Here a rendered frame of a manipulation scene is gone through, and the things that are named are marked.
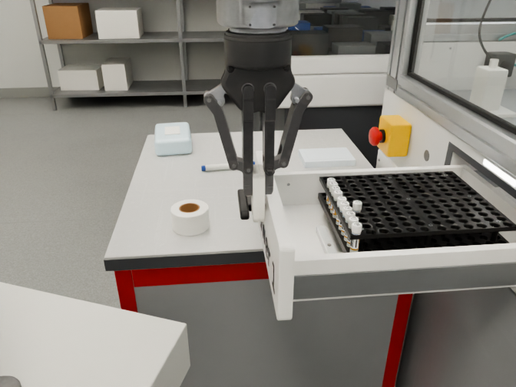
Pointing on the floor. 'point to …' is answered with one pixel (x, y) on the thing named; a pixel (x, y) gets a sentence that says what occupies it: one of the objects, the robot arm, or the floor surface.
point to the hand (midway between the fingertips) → (257, 193)
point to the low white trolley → (243, 279)
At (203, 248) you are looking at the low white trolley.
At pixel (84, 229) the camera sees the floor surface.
